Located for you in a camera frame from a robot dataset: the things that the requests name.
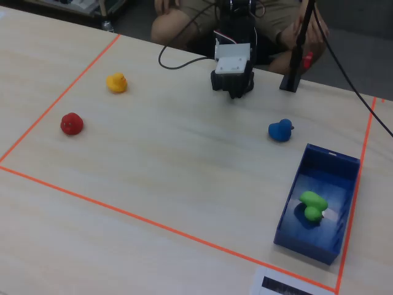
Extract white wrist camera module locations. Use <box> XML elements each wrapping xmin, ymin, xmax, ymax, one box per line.
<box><xmin>214</xmin><ymin>42</ymin><xmax>252</xmax><ymax>74</ymax></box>

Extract black camera stand post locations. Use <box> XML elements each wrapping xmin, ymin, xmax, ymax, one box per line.
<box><xmin>279</xmin><ymin>0</ymin><xmax>317</xmax><ymax>93</ymax></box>

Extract seated person khaki shorts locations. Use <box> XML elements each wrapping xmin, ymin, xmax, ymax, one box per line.
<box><xmin>150</xmin><ymin>0</ymin><xmax>331</xmax><ymax>74</ymax></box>

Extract green rubber duck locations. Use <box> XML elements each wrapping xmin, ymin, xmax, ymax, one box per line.
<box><xmin>298</xmin><ymin>191</ymin><xmax>329</xmax><ymax>222</ymax></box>

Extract red rubber duck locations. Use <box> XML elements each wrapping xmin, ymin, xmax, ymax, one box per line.
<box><xmin>60</xmin><ymin>112</ymin><xmax>84</xmax><ymax>136</ymax></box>

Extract person left hand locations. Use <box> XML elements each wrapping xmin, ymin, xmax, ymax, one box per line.
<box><xmin>288</xmin><ymin>7</ymin><xmax>331</xmax><ymax>61</ymax></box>

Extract black looped cable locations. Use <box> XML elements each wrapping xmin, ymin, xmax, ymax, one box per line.
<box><xmin>158</xmin><ymin>0</ymin><xmax>222</xmax><ymax>70</ymax></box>

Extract blue plastic box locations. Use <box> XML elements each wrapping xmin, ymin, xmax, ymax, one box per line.
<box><xmin>273</xmin><ymin>143</ymin><xmax>361</xmax><ymax>266</ymax></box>

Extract person right hand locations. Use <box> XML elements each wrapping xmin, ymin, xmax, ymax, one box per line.
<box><xmin>155</xmin><ymin>0</ymin><xmax>182</xmax><ymax>16</ymax></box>

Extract cluttered storage shelf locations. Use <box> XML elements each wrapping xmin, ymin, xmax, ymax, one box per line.
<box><xmin>24</xmin><ymin>0</ymin><xmax>126</xmax><ymax>22</ymax></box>

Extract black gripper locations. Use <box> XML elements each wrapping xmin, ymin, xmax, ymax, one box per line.
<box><xmin>210</xmin><ymin>63</ymin><xmax>255</xmax><ymax>100</ymax></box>

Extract long black cable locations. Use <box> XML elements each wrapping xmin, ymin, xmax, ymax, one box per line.
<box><xmin>311</xmin><ymin>0</ymin><xmax>393</xmax><ymax>138</ymax></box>

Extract blue rubber duck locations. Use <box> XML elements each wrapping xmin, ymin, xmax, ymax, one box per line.
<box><xmin>268</xmin><ymin>118</ymin><xmax>295</xmax><ymax>143</ymax></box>

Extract white printed paper sheet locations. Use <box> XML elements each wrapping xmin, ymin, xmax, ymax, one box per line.
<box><xmin>250</xmin><ymin>265</ymin><xmax>337</xmax><ymax>295</ymax></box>

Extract orange tape strip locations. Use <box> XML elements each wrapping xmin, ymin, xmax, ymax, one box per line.
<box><xmin>0</xmin><ymin>165</ymin><xmax>338</xmax><ymax>293</ymax></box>
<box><xmin>335</xmin><ymin>96</ymin><xmax>378</xmax><ymax>293</ymax></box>
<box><xmin>0</xmin><ymin>33</ymin><xmax>122</xmax><ymax>163</ymax></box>

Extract yellow rubber duck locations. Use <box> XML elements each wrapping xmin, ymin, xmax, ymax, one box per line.
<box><xmin>106</xmin><ymin>72</ymin><xmax>128</xmax><ymax>94</ymax></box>

